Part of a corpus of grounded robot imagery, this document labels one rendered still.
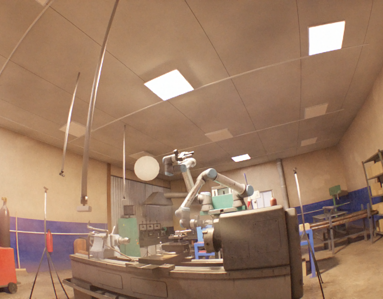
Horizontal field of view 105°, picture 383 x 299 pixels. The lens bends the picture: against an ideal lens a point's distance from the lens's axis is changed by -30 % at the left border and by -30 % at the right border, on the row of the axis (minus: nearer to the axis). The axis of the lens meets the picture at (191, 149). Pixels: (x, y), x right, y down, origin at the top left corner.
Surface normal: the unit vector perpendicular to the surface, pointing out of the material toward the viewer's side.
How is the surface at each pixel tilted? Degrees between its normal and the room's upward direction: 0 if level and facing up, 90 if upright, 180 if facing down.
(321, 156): 90
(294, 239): 90
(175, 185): 90
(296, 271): 90
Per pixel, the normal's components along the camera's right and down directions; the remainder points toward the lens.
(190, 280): -0.44, -0.26
